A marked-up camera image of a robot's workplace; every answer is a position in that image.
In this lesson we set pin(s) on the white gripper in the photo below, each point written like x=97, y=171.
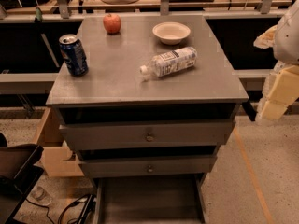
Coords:
x=287, y=39

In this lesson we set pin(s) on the grey bottom drawer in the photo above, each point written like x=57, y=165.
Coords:
x=158, y=199

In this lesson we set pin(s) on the grey drawer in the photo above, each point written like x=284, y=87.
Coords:
x=148, y=166
x=158, y=199
x=125, y=135

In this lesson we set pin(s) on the grey three-drawer cabinet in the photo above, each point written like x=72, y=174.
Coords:
x=113, y=91

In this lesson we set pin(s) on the grey middle drawer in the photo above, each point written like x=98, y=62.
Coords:
x=148, y=166

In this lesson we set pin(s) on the grey top drawer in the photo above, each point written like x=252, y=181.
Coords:
x=125, y=135

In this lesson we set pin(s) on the clear plastic water bottle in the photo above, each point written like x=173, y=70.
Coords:
x=170, y=62

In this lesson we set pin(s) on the white paper bowl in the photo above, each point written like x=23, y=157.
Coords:
x=171, y=33

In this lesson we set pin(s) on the red apple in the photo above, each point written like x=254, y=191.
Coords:
x=112, y=23

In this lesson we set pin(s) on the blue soda can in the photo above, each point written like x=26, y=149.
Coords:
x=73, y=54

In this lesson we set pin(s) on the clear plastic cup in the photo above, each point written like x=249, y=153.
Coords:
x=41, y=196

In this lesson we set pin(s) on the black chair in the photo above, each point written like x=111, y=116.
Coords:
x=18, y=175

